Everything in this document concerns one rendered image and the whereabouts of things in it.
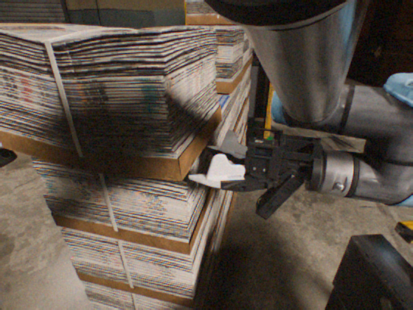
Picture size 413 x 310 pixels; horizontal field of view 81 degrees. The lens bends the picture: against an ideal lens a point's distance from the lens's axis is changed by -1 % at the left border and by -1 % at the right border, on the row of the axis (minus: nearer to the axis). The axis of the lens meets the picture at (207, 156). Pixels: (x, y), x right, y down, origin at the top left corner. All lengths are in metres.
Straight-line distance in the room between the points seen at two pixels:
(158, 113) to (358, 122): 0.28
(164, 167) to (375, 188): 0.32
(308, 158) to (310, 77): 0.23
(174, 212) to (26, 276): 1.15
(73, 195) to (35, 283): 0.92
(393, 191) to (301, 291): 0.97
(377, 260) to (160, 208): 0.38
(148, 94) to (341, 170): 0.31
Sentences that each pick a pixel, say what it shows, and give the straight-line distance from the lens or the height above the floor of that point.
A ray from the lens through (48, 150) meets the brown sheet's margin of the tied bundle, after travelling 0.55.
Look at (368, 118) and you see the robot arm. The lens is 0.39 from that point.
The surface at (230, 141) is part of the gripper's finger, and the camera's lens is 0.48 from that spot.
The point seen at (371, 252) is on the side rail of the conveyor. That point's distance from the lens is 0.43.
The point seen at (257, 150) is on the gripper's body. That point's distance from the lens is 0.40.
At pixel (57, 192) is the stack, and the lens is 0.70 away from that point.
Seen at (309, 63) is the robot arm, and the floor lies 1.06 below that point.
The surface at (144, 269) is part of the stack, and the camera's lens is 0.74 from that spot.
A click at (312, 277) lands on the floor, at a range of 1.41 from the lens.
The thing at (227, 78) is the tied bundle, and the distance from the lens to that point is 0.97.
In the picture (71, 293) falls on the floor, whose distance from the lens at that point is 1.41.
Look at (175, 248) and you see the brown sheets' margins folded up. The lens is 0.61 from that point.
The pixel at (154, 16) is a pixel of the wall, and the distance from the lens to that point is 7.48.
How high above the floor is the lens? 1.09
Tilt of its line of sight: 29 degrees down
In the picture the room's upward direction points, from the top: straight up
